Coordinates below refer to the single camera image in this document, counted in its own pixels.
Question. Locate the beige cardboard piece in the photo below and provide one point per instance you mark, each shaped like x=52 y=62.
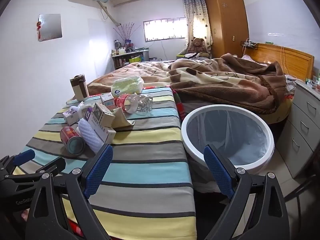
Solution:
x=122 y=121

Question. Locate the purple white medicine box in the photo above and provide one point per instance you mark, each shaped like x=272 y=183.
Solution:
x=71 y=117

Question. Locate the patterned curtain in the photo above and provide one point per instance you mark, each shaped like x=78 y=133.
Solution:
x=197 y=17

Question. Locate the red plaid cloth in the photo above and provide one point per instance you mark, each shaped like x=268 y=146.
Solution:
x=178 y=102

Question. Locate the group of small boxes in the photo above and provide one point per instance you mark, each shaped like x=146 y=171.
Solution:
x=312 y=81

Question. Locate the clear bottle red label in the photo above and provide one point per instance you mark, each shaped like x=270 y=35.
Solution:
x=140 y=103

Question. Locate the green tissue pack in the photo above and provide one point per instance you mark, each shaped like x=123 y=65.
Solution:
x=126 y=86

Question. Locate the brown cream thermos cup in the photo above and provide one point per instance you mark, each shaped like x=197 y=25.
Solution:
x=80 y=88

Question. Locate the white blue medicine box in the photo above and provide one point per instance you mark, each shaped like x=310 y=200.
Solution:
x=100 y=132

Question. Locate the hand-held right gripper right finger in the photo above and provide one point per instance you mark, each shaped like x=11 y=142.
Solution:
x=217 y=172

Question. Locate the wooden bed headboard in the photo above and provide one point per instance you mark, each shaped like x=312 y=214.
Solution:
x=295 y=60

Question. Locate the red drink can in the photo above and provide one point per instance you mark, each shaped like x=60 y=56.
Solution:
x=70 y=136

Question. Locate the small red white carton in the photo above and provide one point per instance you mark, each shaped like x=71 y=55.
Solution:
x=108 y=101

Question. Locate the grey white medicine box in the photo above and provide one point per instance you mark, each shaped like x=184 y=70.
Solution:
x=103 y=117

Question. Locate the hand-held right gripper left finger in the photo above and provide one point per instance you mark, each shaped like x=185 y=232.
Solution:
x=100 y=167

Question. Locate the grey cylindrical bin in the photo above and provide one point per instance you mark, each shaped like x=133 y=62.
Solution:
x=145 y=55

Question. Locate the barred window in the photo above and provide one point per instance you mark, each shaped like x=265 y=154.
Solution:
x=165 y=30

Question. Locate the wooden wardrobe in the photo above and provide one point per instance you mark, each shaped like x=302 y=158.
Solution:
x=225 y=25

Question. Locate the grey drawer nightstand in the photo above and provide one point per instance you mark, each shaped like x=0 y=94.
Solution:
x=302 y=120

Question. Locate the white pink cloth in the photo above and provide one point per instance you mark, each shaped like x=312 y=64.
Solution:
x=252 y=60

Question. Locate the white box purple stripe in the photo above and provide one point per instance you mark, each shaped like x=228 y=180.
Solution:
x=88 y=115

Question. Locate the white round trash bin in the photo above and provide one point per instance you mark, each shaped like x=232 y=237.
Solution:
x=186 y=135

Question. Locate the purple branch decoration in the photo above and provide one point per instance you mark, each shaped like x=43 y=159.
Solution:
x=125 y=33

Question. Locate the dark metal chair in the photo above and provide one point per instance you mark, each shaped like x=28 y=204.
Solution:
x=303 y=187

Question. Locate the cluttered small desk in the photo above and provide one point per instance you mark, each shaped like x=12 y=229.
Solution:
x=125 y=61

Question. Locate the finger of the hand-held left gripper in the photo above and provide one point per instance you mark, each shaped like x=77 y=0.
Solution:
x=25 y=156
x=53 y=166

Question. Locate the silver wall mirror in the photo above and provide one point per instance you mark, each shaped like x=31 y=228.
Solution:
x=50 y=27

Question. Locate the brown teddy bear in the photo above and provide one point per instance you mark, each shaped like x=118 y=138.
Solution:
x=197 y=45

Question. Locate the red hanging ornament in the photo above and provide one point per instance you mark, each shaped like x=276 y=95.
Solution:
x=39 y=30

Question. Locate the white wrapped pipe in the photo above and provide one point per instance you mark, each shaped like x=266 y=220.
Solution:
x=110 y=15

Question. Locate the group of small bottles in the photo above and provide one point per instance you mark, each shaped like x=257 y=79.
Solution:
x=122 y=48

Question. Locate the translucent bin liner bag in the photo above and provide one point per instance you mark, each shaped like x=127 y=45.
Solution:
x=225 y=130

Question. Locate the brown patterned blanket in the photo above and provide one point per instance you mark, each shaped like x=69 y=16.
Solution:
x=212 y=80

